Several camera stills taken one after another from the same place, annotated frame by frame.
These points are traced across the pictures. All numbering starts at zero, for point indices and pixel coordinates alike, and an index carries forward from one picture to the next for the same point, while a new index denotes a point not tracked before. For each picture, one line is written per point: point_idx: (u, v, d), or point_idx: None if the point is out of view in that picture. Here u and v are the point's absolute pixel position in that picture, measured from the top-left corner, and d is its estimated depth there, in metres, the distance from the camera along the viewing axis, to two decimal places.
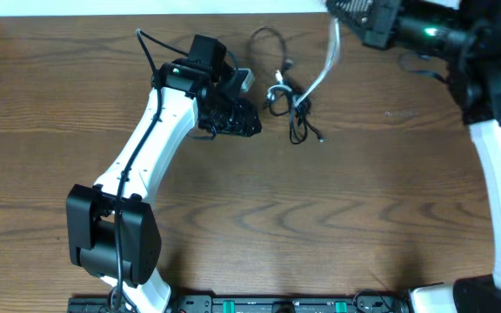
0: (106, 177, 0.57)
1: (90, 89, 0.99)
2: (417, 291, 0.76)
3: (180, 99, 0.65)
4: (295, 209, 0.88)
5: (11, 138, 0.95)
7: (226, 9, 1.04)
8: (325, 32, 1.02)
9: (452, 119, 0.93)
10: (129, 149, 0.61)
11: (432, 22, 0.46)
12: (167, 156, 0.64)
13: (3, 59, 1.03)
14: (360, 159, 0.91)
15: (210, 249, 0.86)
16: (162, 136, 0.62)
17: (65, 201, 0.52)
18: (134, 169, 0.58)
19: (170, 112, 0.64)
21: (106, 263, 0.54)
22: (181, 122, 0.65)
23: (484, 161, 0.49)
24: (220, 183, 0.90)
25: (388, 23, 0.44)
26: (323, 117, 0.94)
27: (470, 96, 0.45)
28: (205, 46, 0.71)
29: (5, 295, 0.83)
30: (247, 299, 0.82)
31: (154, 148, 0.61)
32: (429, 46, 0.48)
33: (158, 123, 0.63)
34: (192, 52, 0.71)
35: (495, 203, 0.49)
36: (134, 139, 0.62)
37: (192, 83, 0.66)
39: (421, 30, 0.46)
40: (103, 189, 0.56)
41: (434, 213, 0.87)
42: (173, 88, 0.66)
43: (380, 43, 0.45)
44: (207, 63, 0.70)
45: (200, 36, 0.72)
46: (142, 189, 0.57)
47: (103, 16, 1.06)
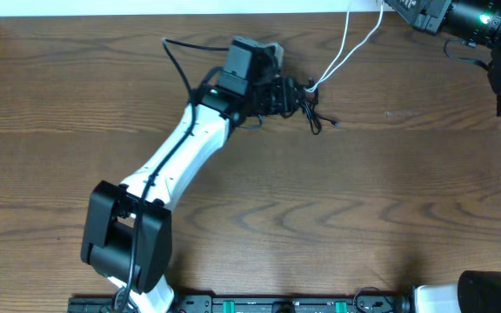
0: (134, 180, 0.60)
1: (90, 90, 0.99)
2: (419, 288, 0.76)
3: (213, 118, 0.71)
4: (295, 209, 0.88)
5: (12, 138, 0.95)
7: (225, 9, 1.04)
8: (324, 33, 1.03)
9: (450, 120, 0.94)
10: (159, 157, 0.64)
11: (484, 10, 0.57)
12: (190, 170, 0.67)
13: (3, 59, 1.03)
14: (360, 159, 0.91)
15: (211, 249, 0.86)
16: (190, 147, 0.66)
17: (90, 195, 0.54)
18: (161, 176, 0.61)
19: (203, 128, 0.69)
21: (117, 263, 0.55)
22: (210, 139, 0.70)
23: None
24: (221, 183, 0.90)
25: (440, 9, 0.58)
26: (323, 116, 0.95)
27: None
28: (242, 56, 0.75)
29: (6, 296, 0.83)
30: (247, 299, 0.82)
31: (183, 159, 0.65)
32: (482, 30, 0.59)
33: (190, 136, 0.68)
34: (230, 63, 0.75)
35: None
36: (165, 147, 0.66)
37: (227, 105, 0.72)
39: (475, 18, 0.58)
40: (128, 190, 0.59)
41: (433, 213, 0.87)
42: (208, 106, 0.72)
43: (431, 27, 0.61)
44: (243, 75, 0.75)
45: (238, 45, 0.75)
46: (164, 196, 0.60)
47: (103, 16, 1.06)
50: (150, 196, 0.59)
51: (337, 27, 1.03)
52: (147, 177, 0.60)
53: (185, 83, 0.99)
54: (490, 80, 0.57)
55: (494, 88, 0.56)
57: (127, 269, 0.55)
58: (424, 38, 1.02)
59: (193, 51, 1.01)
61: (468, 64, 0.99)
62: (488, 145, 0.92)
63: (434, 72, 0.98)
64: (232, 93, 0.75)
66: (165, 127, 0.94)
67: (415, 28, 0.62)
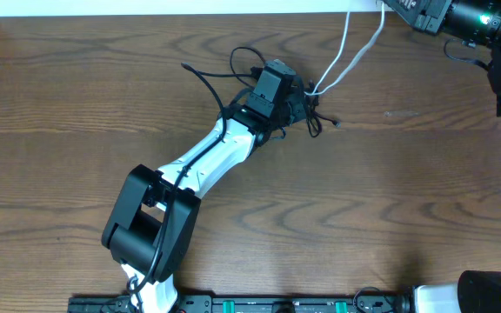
0: (167, 168, 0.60)
1: (91, 90, 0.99)
2: (419, 288, 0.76)
3: (243, 130, 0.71)
4: (295, 209, 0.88)
5: (12, 138, 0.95)
7: (225, 9, 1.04)
8: (324, 32, 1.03)
9: (451, 120, 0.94)
10: (190, 155, 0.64)
11: (484, 10, 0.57)
12: (217, 175, 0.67)
13: (3, 59, 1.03)
14: (360, 159, 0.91)
15: (212, 248, 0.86)
16: (220, 152, 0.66)
17: (128, 176, 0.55)
18: (193, 169, 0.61)
19: (233, 137, 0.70)
21: (140, 249, 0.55)
22: (237, 150, 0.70)
23: None
24: (221, 183, 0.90)
25: (440, 10, 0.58)
26: (324, 116, 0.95)
27: None
28: (271, 83, 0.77)
29: (5, 295, 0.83)
30: (247, 299, 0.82)
31: (214, 159, 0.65)
32: (482, 31, 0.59)
33: (221, 143, 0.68)
34: (260, 87, 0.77)
35: None
36: (198, 147, 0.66)
37: (255, 123, 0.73)
39: (476, 19, 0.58)
40: (163, 176, 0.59)
41: (433, 214, 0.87)
42: (237, 119, 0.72)
43: (431, 27, 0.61)
44: (270, 99, 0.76)
45: (270, 71, 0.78)
46: (195, 184, 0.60)
47: (103, 16, 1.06)
50: (182, 186, 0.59)
51: (337, 27, 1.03)
52: (179, 169, 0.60)
53: (185, 83, 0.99)
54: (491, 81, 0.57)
55: (494, 88, 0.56)
57: (150, 255, 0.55)
58: (424, 39, 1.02)
59: (193, 51, 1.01)
61: (468, 64, 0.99)
62: (487, 145, 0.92)
63: (435, 71, 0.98)
64: (259, 116, 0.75)
66: (165, 127, 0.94)
67: (415, 29, 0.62)
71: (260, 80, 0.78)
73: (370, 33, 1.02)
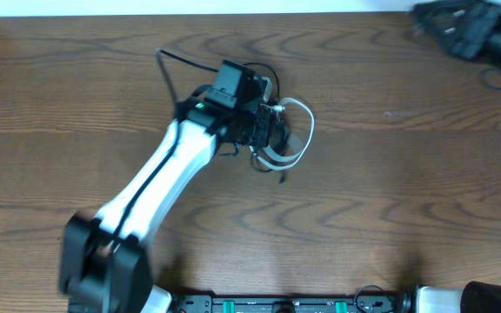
0: (111, 210, 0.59)
1: (90, 90, 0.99)
2: (422, 289, 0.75)
3: (200, 135, 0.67)
4: (295, 209, 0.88)
5: (11, 138, 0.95)
7: (225, 9, 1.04)
8: (325, 31, 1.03)
9: (451, 119, 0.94)
10: (136, 184, 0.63)
11: None
12: (170, 198, 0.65)
13: (3, 59, 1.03)
14: (361, 159, 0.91)
15: (211, 249, 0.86)
16: (171, 170, 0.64)
17: (64, 231, 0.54)
18: (138, 205, 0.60)
19: (187, 147, 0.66)
21: (90, 301, 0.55)
22: (193, 162, 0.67)
23: None
24: (220, 183, 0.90)
25: None
26: (323, 116, 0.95)
27: None
28: (232, 75, 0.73)
29: (6, 295, 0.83)
30: (247, 299, 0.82)
31: (163, 186, 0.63)
32: None
33: (172, 157, 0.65)
34: (220, 80, 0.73)
35: None
36: (144, 171, 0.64)
37: (213, 120, 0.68)
39: None
40: (105, 223, 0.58)
41: (434, 214, 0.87)
42: (194, 117, 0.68)
43: None
44: (231, 92, 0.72)
45: (230, 63, 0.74)
46: (141, 227, 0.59)
47: (103, 16, 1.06)
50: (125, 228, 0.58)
51: (337, 28, 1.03)
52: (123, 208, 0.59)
53: (185, 83, 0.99)
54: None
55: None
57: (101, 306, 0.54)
58: (424, 38, 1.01)
59: (193, 52, 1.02)
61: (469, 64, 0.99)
62: (487, 145, 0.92)
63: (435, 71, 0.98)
64: (220, 110, 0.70)
66: (165, 127, 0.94)
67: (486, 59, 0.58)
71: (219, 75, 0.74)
73: (371, 32, 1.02)
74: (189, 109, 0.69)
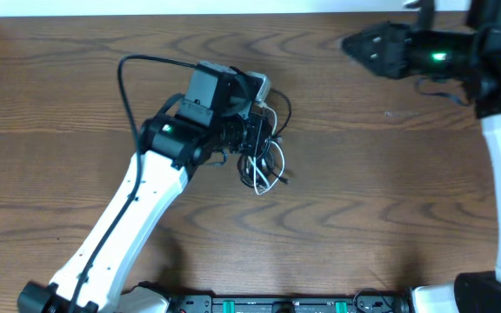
0: (65, 276, 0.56)
1: (90, 90, 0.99)
2: (417, 290, 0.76)
3: (163, 174, 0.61)
4: (295, 209, 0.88)
5: (11, 138, 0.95)
7: (225, 9, 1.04)
8: (325, 31, 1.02)
9: (452, 119, 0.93)
10: (95, 240, 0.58)
11: (439, 47, 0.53)
12: (136, 249, 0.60)
13: (3, 59, 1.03)
14: (360, 159, 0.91)
15: (212, 249, 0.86)
16: (132, 220, 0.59)
17: (18, 300, 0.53)
18: (96, 267, 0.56)
19: (150, 188, 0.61)
21: None
22: (158, 203, 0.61)
23: (495, 159, 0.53)
24: (220, 183, 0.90)
25: (396, 55, 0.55)
26: (323, 116, 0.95)
27: (484, 88, 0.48)
28: (206, 84, 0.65)
29: (6, 295, 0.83)
30: (247, 299, 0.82)
31: (122, 240, 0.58)
32: (440, 69, 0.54)
33: (134, 201, 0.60)
34: (192, 91, 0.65)
35: None
36: (103, 223, 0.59)
37: (183, 143, 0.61)
39: (432, 57, 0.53)
40: (60, 289, 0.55)
41: (434, 214, 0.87)
42: (162, 140, 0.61)
43: (394, 70, 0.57)
44: (207, 105, 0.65)
45: (203, 69, 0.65)
46: (98, 294, 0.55)
47: (103, 16, 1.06)
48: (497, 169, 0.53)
50: (82, 296, 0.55)
51: (337, 28, 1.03)
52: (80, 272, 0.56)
53: (185, 83, 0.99)
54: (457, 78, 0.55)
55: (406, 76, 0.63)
57: None
58: None
59: (193, 52, 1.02)
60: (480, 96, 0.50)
61: None
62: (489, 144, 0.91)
63: None
64: (191, 129, 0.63)
66: None
67: (397, 76, 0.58)
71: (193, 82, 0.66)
73: None
74: (155, 133, 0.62)
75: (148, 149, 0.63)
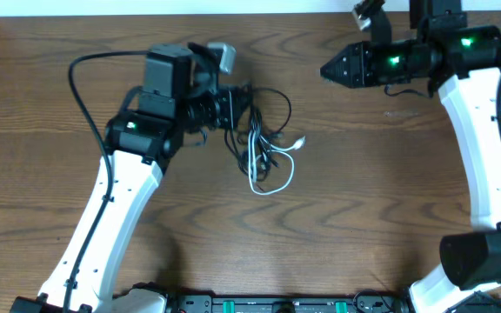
0: (51, 285, 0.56)
1: (90, 90, 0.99)
2: (413, 285, 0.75)
3: (136, 170, 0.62)
4: (294, 209, 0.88)
5: (11, 138, 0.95)
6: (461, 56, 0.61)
7: (225, 9, 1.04)
8: (325, 31, 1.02)
9: None
10: (76, 244, 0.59)
11: (394, 54, 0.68)
12: (120, 246, 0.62)
13: (4, 59, 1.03)
14: (361, 159, 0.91)
15: (211, 248, 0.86)
16: (110, 219, 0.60)
17: None
18: (83, 271, 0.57)
19: (124, 186, 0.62)
21: None
22: (136, 198, 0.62)
23: (458, 122, 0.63)
24: (220, 183, 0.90)
25: (358, 66, 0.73)
26: (323, 117, 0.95)
27: (433, 61, 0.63)
28: (162, 74, 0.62)
29: (6, 295, 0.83)
30: (247, 299, 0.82)
31: (104, 241, 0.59)
32: (398, 72, 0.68)
33: (110, 202, 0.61)
34: (150, 83, 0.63)
35: (469, 157, 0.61)
36: (83, 227, 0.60)
37: (150, 140, 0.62)
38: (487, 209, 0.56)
39: (390, 62, 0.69)
40: (50, 300, 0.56)
41: (434, 214, 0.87)
42: (127, 139, 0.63)
43: (360, 80, 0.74)
44: (168, 94, 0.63)
45: (156, 57, 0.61)
46: (90, 296, 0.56)
47: (103, 16, 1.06)
48: (461, 132, 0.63)
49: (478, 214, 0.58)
50: (73, 303, 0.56)
51: (337, 28, 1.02)
52: (66, 279, 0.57)
53: None
54: (417, 76, 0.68)
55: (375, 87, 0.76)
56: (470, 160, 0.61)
57: None
58: None
59: None
60: (432, 69, 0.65)
61: None
62: None
63: None
64: (156, 124, 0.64)
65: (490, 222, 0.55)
66: None
67: (363, 84, 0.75)
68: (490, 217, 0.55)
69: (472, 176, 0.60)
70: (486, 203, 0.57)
71: (146, 70, 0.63)
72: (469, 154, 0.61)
73: None
74: (119, 133, 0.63)
75: (116, 149, 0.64)
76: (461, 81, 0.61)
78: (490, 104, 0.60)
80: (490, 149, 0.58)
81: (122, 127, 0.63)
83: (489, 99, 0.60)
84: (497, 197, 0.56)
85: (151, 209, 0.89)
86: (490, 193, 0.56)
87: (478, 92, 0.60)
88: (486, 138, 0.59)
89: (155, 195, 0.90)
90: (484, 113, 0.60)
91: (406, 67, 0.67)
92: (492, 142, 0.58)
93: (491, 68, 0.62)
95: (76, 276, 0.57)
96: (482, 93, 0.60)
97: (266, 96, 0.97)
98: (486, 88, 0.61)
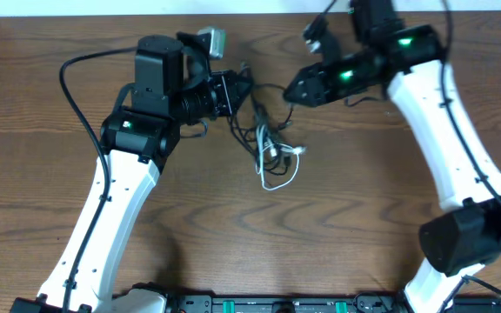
0: (51, 286, 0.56)
1: (90, 90, 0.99)
2: (407, 286, 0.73)
3: (133, 170, 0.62)
4: (294, 209, 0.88)
5: (11, 138, 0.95)
6: (404, 53, 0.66)
7: (225, 9, 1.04)
8: None
9: None
10: (76, 245, 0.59)
11: (344, 69, 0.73)
12: (118, 245, 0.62)
13: (3, 59, 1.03)
14: (361, 159, 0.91)
15: (211, 249, 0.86)
16: (109, 219, 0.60)
17: None
18: (83, 271, 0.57)
19: (122, 185, 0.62)
21: None
22: (134, 197, 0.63)
23: (414, 117, 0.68)
24: (221, 183, 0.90)
25: (317, 84, 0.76)
26: (323, 117, 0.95)
27: (378, 63, 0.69)
28: (154, 71, 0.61)
29: (5, 295, 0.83)
30: (247, 299, 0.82)
31: (103, 240, 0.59)
32: (353, 83, 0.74)
33: (108, 202, 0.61)
34: (141, 81, 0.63)
35: (429, 149, 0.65)
36: (82, 228, 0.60)
37: (146, 139, 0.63)
38: (452, 188, 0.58)
39: (343, 76, 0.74)
40: (49, 300, 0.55)
41: (434, 214, 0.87)
42: (123, 139, 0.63)
43: (321, 96, 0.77)
44: (161, 92, 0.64)
45: (144, 54, 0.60)
46: (88, 296, 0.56)
47: (103, 16, 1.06)
48: (417, 127, 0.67)
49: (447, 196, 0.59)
50: (72, 303, 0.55)
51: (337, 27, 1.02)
52: (66, 279, 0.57)
53: None
54: (370, 84, 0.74)
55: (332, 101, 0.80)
56: (429, 151, 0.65)
57: None
58: None
59: None
60: (379, 72, 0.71)
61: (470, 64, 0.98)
62: (489, 144, 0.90)
63: None
64: (153, 124, 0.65)
65: (455, 197, 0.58)
66: None
67: (323, 101, 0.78)
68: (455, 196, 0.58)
69: (435, 166, 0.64)
70: (450, 184, 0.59)
71: (136, 68, 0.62)
72: (428, 145, 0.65)
73: None
74: (115, 133, 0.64)
75: (111, 149, 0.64)
76: (405, 77, 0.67)
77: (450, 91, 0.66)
78: (435, 93, 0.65)
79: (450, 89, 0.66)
80: (442, 134, 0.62)
81: (117, 127, 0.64)
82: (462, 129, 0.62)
83: (434, 89, 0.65)
84: (457, 174, 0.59)
85: (151, 209, 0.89)
86: (450, 174, 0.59)
87: (423, 84, 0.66)
88: (437, 123, 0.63)
89: (155, 195, 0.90)
90: (430, 102, 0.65)
91: (358, 77, 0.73)
92: (443, 126, 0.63)
93: (430, 62, 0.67)
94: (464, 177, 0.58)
95: (75, 276, 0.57)
96: (426, 85, 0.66)
97: (270, 93, 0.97)
98: (429, 79, 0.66)
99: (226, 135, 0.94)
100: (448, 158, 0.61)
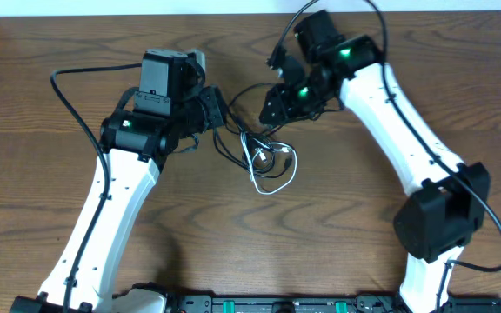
0: (51, 284, 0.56)
1: (90, 90, 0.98)
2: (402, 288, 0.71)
3: (134, 169, 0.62)
4: (295, 209, 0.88)
5: (11, 138, 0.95)
6: (345, 64, 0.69)
7: (225, 9, 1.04)
8: None
9: (454, 119, 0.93)
10: (76, 243, 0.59)
11: (300, 89, 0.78)
12: (118, 243, 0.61)
13: (3, 59, 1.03)
14: (361, 159, 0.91)
15: (211, 249, 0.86)
16: (109, 217, 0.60)
17: None
18: (83, 269, 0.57)
19: (122, 184, 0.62)
21: None
22: (134, 196, 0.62)
23: (367, 116, 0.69)
24: (220, 183, 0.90)
25: (278, 104, 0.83)
26: (323, 117, 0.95)
27: (325, 77, 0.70)
28: (159, 73, 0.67)
29: (5, 295, 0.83)
30: (247, 299, 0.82)
31: (103, 238, 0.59)
32: (312, 100, 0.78)
33: (107, 200, 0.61)
34: (145, 83, 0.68)
35: (384, 143, 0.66)
36: (82, 226, 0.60)
37: (147, 138, 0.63)
38: (410, 173, 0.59)
39: (300, 95, 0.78)
40: (49, 298, 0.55)
41: None
42: (123, 138, 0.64)
43: (285, 115, 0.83)
44: (163, 93, 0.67)
45: (153, 59, 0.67)
46: (89, 294, 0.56)
47: (103, 16, 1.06)
48: (371, 124, 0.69)
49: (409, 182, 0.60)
50: (73, 301, 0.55)
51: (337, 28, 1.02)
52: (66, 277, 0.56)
53: None
54: (326, 97, 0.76)
55: (301, 117, 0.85)
56: (385, 143, 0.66)
57: None
58: (425, 38, 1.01)
59: None
60: (328, 86, 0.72)
61: (470, 64, 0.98)
62: (489, 144, 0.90)
63: (435, 70, 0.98)
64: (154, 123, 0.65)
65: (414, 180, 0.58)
66: None
67: (290, 118, 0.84)
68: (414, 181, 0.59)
69: (393, 157, 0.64)
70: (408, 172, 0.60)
71: (143, 72, 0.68)
72: (384, 139, 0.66)
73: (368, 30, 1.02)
74: (116, 132, 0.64)
75: (111, 149, 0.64)
76: (350, 82, 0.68)
77: (393, 88, 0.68)
78: (379, 91, 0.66)
79: (393, 86, 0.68)
80: (393, 126, 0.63)
81: (117, 126, 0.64)
82: (410, 118, 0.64)
83: (378, 88, 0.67)
84: (412, 160, 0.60)
85: (151, 209, 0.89)
86: (406, 162, 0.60)
87: (367, 86, 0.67)
88: (386, 118, 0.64)
89: (155, 195, 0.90)
90: (377, 101, 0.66)
91: (313, 93, 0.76)
92: (392, 119, 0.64)
93: (370, 64, 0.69)
94: (419, 162, 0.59)
95: (75, 274, 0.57)
96: (370, 86, 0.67)
97: None
98: (370, 81, 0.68)
99: (225, 135, 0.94)
100: (401, 148, 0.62)
